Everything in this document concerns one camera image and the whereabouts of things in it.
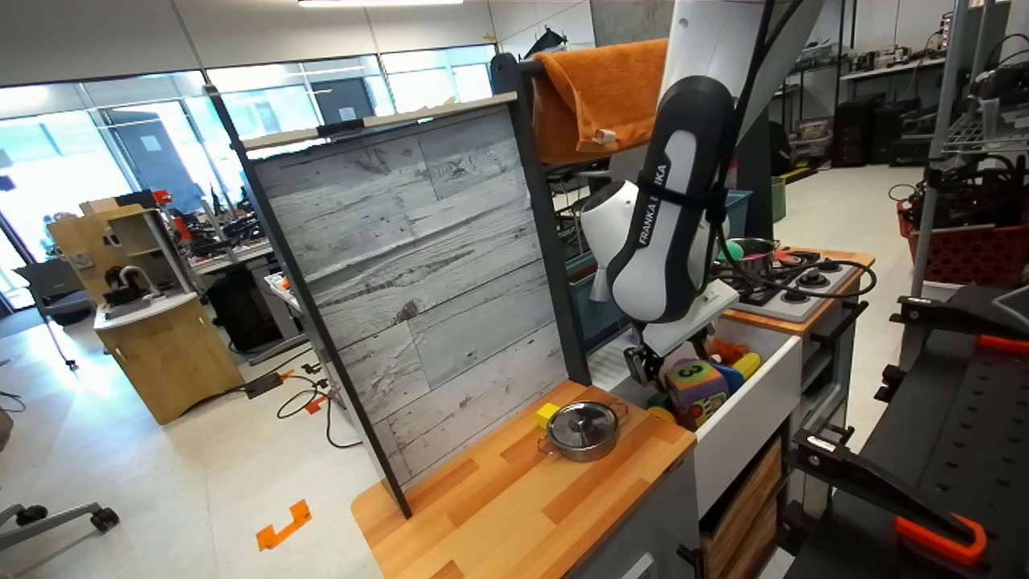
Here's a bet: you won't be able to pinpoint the black metal frame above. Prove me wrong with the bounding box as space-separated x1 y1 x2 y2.
492 24 777 389

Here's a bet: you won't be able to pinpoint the grey wood-pattern back panel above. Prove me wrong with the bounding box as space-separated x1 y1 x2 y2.
247 96 572 492

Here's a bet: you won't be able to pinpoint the grey toy stove top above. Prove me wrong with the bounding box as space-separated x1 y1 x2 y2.
717 247 865 325

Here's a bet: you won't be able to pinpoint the white sink basin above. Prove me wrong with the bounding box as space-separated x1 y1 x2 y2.
586 309 803 525

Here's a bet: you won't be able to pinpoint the office chair base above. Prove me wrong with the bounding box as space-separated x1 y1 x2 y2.
0 499 123 557

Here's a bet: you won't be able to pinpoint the black clamp orange handle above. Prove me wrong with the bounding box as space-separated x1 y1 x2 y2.
797 427 995 573
887 298 1029 364

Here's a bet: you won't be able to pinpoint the orange plush toy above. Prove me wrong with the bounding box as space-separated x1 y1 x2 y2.
706 334 754 366

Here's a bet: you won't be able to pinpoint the black work table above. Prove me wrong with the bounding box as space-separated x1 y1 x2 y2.
785 284 1029 579

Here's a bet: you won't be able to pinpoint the teal plastic bin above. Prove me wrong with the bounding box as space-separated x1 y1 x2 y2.
566 250 627 347
726 186 756 246

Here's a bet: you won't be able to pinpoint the orange towel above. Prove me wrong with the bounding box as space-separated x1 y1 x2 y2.
532 38 669 171

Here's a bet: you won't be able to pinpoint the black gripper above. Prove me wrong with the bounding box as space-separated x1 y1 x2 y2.
620 339 681 389

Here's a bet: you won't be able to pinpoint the wooden toy kitchen counter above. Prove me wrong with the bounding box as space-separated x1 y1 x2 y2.
352 247 877 579

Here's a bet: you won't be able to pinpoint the steel pot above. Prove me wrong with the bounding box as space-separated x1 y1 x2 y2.
737 236 792 274

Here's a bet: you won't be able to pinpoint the dark wall monitor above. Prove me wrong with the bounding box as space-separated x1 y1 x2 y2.
308 76 379 129

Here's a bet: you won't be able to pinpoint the red cart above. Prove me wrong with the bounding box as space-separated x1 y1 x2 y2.
899 155 1029 289

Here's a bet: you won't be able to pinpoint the plywood cabinet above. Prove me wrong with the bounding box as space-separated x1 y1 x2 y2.
50 195 245 425

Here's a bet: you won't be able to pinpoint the small steel pan with lid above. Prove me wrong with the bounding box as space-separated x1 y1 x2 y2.
542 399 624 465

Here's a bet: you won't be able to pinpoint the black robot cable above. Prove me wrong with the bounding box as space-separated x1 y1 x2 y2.
737 250 882 306

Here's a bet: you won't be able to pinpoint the floor power cables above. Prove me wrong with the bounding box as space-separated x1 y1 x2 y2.
243 361 367 453

